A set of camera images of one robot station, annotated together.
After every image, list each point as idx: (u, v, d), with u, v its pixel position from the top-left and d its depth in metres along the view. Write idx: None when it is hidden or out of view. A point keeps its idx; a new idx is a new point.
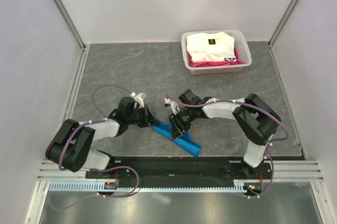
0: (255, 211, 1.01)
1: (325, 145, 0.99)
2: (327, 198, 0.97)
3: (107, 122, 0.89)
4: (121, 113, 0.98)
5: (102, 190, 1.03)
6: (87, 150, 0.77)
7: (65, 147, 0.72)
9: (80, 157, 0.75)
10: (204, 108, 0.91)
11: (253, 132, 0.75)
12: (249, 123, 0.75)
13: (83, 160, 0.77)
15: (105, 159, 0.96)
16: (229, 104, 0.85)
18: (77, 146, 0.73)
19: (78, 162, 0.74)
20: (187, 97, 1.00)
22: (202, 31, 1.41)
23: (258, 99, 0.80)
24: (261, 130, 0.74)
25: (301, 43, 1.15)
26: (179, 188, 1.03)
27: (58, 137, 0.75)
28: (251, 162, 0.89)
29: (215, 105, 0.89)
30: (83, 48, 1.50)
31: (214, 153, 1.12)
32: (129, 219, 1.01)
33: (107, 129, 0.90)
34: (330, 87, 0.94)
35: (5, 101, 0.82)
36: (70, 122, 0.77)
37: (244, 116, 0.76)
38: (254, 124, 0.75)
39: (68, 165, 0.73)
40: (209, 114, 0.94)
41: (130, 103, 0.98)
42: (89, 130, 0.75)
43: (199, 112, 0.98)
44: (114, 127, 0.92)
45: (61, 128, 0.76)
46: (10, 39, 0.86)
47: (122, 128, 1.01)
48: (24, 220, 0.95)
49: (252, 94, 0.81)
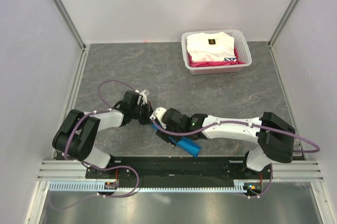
0: (255, 211, 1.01)
1: (325, 145, 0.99)
2: (327, 197, 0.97)
3: (111, 112, 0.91)
4: (126, 104, 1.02)
5: (102, 190, 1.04)
6: (93, 140, 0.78)
7: (71, 136, 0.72)
9: (87, 146, 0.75)
10: (204, 130, 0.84)
11: (281, 154, 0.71)
12: (279, 148, 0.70)
13: (89, 151, 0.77)
15: (106, 157, 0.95)
16: (243, 126, 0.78)
18: (83, 135, 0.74)
19: (84, 151, 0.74)
20: (174, 119, 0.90)
22: (202, 31, 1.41)
23: (275, 117, 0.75)
24: (288, 150, 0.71)
25: (301, 43, 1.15)
26: (179, 188, 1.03)
27: (64, 127, 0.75)
28: (258, 167, 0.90)
29: (218, 127, 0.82)
30: (84, 48, 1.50)
31: (214, 152, 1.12)
32: (129, 220, 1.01)
33: (111, 119, 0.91)
34: (330, 87, 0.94)
35: (5, 101, 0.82)
36: (76, 113, 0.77)
37: (274, 142, 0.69)
38: (283, 147, 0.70)
39: (73, 154, 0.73)
40: (209, 135, 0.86)
41: (135, 96, 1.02)
42: (95, 120, 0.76)
43: (196, 135, 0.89)
44: (118, 118, 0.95)
45: (67, 118, 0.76)
46: (10, 39, 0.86)
47: (126, 118, 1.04)
48: (24, 220, 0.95)
49: (267, 113, 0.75)
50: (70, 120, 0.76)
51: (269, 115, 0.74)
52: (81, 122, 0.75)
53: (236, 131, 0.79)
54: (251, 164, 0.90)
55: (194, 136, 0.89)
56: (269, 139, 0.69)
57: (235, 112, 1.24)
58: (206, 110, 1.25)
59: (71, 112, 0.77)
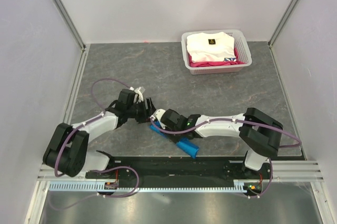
0: (255, 211, 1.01)
1: (325, 145, 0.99)
2: (327, 197, 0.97)
3: (105, 118, 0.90)
4: (121, 103, 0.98)
5: (102, 190, 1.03)
6: (84, 153, 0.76)
7: (60, 153, 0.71)
9: (78, 162, 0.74)
10: (197, 129, 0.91)
11: (264, 149, 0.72)
12: (260, 141, 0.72)
13: (81, 164, 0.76)
15: (104, 159, 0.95)
16: (228, 123, 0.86)
18: (71, 151, 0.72)
19: (75, 167, 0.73)
20: (171, 119, 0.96)
22: (202, 31, 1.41)
23: (258, 112, 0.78)
24: (272, 144, 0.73)
25: (301, 43, 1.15)
26: (180, 188, 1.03)
27: (52, 144, 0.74)
28: (256, 166, 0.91)
29: (208, 125, 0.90)
30: (84, 48, 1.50)
31: (214, 152, 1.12)
32: (129, 220, 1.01)
33: (105, 125, 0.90)
34: (330, 87, 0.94)
35: (5, 101, 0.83)
36: (64, 127, 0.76)
37: (255, 135, 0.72)
38: (265, 141, 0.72)
39: (65, 171, 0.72)
40: (203, 134, 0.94)
41: (131, 94, 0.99)
42: (82, 135, 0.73)
43: (190, 134, 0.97)
44: (113, 122, 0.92)
45: (55, 134, 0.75)
46: (10, 39, 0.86)
47: (122, 119, 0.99)
48: (24, 220, 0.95)
49: (250, 109, 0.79)
50: (58, 136, 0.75)
51: (252, 110, 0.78)
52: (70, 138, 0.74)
53: (224, 128, 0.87)
54: (249, 163, 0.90)
55: (189, 134, 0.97)
56: (249, 132, 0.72)
57: (235, 112, 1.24)
58: (206, 110, 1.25)
59: (59, 126, 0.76)
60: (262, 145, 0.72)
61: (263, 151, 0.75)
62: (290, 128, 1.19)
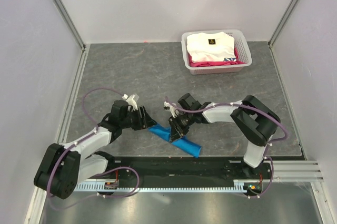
0: (255, 211, 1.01)
1: (325, 145, 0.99)
2: (327, 197, 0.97)
3: (97, 135, 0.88)
4: (115, 117, 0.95)
5: (102, 190, 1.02)
6: (76, 174, 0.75)
7: (51, 177, 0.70)
9: (69, 184, 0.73)
10: (204, 112, 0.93)
11: (251, 133, 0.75)
12: (248, 124, 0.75)
13: (73, 184, 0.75)
15: (102, 163, 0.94)
16: (227, 107, 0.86)
18: (62, 174, 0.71)
19: (66, 189, 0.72)
20: (187, 101, 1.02)
22: (202, 31, 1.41)
23: (255, 100, 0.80)
24: (261, 130, 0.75)
25: (301, 43, 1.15)
26: (179, 188, 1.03)
27: (43, 166, 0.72)
28: (254, 163, 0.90)
29: (213, 110, 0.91)
30: (83, 48, 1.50)
31: (214, 153, 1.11)
32: (129, 220, 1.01)
33: (99, 142, 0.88)
34: (330, 87, 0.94)
35: (5, 101, 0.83)
36: (55, 148, 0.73)
37: (243, 119, 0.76)
38: (253, 125, 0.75)
39: (56, 194, 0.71)
40: (209, 119, 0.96)
41: (123, 108, 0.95)
42: (74, 156, 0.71)
43: (199, 118, 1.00)
44: (106, 138, 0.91)
45: (47, 155, 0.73)
46: (10, 39, 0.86)
47: (116, 133, 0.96)
48: (24, 220, 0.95)
49: (249, 95, 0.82)
50: (49, 158, 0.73)
51: (250, 98, 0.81)
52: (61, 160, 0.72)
53: (222, 112, 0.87)
54: (247, 158, 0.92)
55: (198, 119, 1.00)
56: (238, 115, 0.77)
57: None
58: None
59: (49, 148, 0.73)
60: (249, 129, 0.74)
61: (252, 138, 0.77)
62: (290, 128, 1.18)
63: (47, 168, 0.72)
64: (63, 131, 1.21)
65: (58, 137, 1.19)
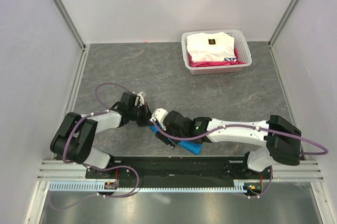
0: (255, 211, 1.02)
1: (324, 145, 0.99)
2: (327, 198, 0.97)
3: (109, 113, 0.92)
4: (124, 104, 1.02)
5: (103, 190, 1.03)
6: (91, 142, 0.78)
7: (69, 139, 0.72)
9: (85, 150, 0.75)
10: (209, 134, 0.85)
11: (288, 158, 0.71)
12: (285, 152, 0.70)
13: (87, 153, 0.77)
15: (106, 158, 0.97)
16: (249, 130, 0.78)
18: (81, 138, 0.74)
19: (82, 154, 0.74)
20: (177, 122, 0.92)
22: (202, 31, 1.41)
23: (282, 120, 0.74)
24: (296, 153, 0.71)
25: (301, 43, 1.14)
26: (180, 188, 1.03)
27: (61, 131, 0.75)
28: (259, 169, 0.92)
29: (224, 131, 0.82)
30: (84, 48, 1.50)
31: (214, 153, 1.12)
32: (129, 220, 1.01)
33: (111, 120, 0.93)
34: (330, 87, 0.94)
35: (5, 101, 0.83)
36: (72, 116, 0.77)
37: (282, 146, 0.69)
38: (289, 151, 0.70)
39: (72, 158, 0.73)
40: (214, 139, 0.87)
41: (133, 96, 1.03)
42: (92, 122, 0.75)
43: (200, 140, 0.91)
44: (117, 119, 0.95)
45: (65, 122, 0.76)
46: (10, 39, 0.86)
47: (124, 119, 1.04)
48: (25, 220, 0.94)
49: (275, 116, 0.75)
50: (67, 124, 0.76)
51: (276, 119, 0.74)
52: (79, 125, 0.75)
53: (243, 135, 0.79)
54: (253, 165, 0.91)
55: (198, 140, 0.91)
56: (277, 143, 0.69)
57: (235, 112, 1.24)
58: (206, 110, 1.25)
59: (67, 115, 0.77)
60: (287, 154, 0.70)
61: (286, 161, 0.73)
62: None
63: (65, 131, 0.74)
64: None
65: None
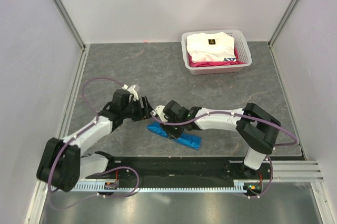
0: (255, 211, 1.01)
1: (325, 145, 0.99)
2: (327, 198, 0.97)
3: (98, 124, 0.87)
4: (116, 105, 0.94)
5: (102, 190, 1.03)
6: (77, 168, 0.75)
7: (52, 171, 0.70)
9: (71, 176, 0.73)
10: (197, 121, 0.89)
11: (259, 143, 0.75)
12: (255, 136, 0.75)
13: (75, 178, 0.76)
15: (103, 161, 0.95)
16: (227, 116, 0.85)
18: (63, 168, 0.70)
19: (68, 183, 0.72)
20: (172, 109, 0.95)
22: (202, 31, 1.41)
23: (257, 108, 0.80)
24: (266, 139, 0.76)
25: (301, 43, 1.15)
26: (180, 188, 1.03)
27: (44, 161, 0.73)
28: (256, 165, 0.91)
29: (208, 118, 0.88)
30: (84, 48, 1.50)
31: (214, 153, 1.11)
32: (129, 220, 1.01)
33: (99, 132, 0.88)
34: (330, 87, 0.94)
35: (6, 102, 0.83)
36: (53, 143, 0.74)
37: (251, 130, 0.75)
38: (259, 135, 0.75)
39: (58, 186, 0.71)
40: (202, 126, 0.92)
41: (125, 95, 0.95)
42: (73, 150, 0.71)
43: (190, 125, 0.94)
44: (108, 127, 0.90)
45: (46, 151, 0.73)
46: (10, 40, 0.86)
47: (117, 121, 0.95)
48: (24, 220, 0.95)
49: (250, 104, 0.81)
50: (49, 153, 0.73)
51: (251, 106, 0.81)
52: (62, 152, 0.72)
53: (221, 121, 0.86)
54: (249, 162, 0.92)
55: (189, 126, 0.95)
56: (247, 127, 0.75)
57: None
58: None
59: (48, 143, 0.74)
60: (256, 139, 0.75)
61: (259, 147, 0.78)
62: (290, 129, 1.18)
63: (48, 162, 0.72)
64: (63, 131, 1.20)
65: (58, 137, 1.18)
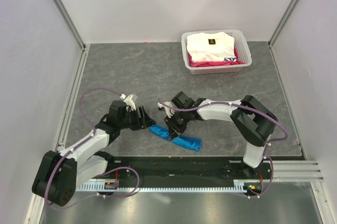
0: (255, 211, 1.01)
1: (325, 145, 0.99)
2: (327, 198, 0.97)
3: (95, 138, 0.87)
4: (112, 118, 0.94)
5: (102, 190, 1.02)
6: (73, 181, 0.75)
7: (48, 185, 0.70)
9: (67, 190, 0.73)
10: (199, 110, 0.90)
11: (251, 133, 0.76)
12: (246, 125, 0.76)
13: (71, 192, 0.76)
15: (102, 164, 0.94)
16: (225, 106, 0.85)
18: (60, 182, 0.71)
19: (64, 197, 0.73)
20: (179, 99, 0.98)
22: (202, 31, 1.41)
23: (254, 101, 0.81)
24: (259, 131, 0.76)
25: (301, 43, 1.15)
26: (179, 188, 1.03)
27: (40, 174, 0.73)
28: (255, 163, 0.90)
29: (209, 107, 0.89)
30: (84, 48, 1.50)
31: (214, 153, 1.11)
32: (129, 220, 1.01)
33: (97, 145, 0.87)
34: (330, 87, 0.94)
35: (6, 102, 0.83)
36: (50, 156, 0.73)
37: (243, 119, 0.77)
38: (252, 126, 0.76)
39: (53, 200, 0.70)
40: (204, 116, 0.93)
41: (122, 108, 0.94)
42: (69, 164, 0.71)
43: (193, 114, 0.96)
44: (104, 140, 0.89)
45: (42, 164, 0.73)
46: (10, 40, 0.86)
47: (114, 134, 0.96)
48: (24, 220, 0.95)
49: (248, 96, 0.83)
50: (46, 166, 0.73)
51: (249, 98, 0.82)
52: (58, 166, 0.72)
53: (220, 111, 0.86)
54: (248, 159, 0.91)
55: (192, 115, 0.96)
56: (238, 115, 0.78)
57: None
58: None
59: (45, 156, 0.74)
60: (247, 128, 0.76)
61: (252, 139, 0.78)
62: (290, 128, 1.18)
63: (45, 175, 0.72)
64: (63, 131, 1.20)
65: (58, 137, 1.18)
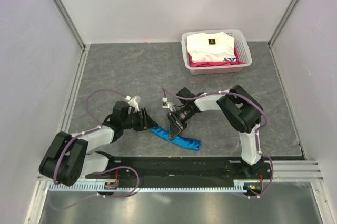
0: (255, 211, 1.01)
1: (324, 145, 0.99)
2: (327, 198, 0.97)
3: (102, 130, 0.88)
4: (116, 118, 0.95)
5: (102, 190, 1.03)
6: (82, 163, 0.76)
7: (59, 162, 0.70)
9: (76, 170, 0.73)
10: (196, 102, 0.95)
11: (235, 118, 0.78)
12: (229, 109, 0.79)
13: (78, 173, 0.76)
15: (103, 161, 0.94)
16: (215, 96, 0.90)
18: (70, 160, 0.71)
19: (72, 176, 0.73)
20: (182, 92, 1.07)
22: (202, 31, 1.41)
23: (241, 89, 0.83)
24: (243, 116, 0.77)
25: (301, 43, 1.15)
26: (179, 188, 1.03)
27: (50, 152, 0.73)
28: (250, 159, 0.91)
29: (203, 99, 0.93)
30: (84, 48, 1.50)
31: (214, 152, 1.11)
32: (129, 220, 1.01)
33: (103, 136, 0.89)
34: (330, 87, 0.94)
35: (6, 102, 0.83)
36: (62, 136, 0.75)
37: (227, 104, 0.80)
38: (236, 111, 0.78)
39: (62, 179, 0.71)
40: (200, 108, 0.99)
41: (125, 108, 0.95)
42: (82, 143, 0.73)
43: (192, 106, 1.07)
44: (109, 135, 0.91)
45: (54, 143, 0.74)
46: (10, 40, 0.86)
47: (118, 133, 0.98)
48: (25, 220, 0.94)
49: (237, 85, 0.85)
50: (57, 145, 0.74)
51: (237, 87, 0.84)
52: (69, 144, 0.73)
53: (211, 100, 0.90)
54: (244, 155, 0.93)
55: (191, 107, 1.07)
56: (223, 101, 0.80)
57: None
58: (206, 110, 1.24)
59: (57, 135, 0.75)
60: (231, 113, 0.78)
61: (236, 124, 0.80)
62: (290, 129, 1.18)
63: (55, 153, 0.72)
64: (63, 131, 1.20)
65: None
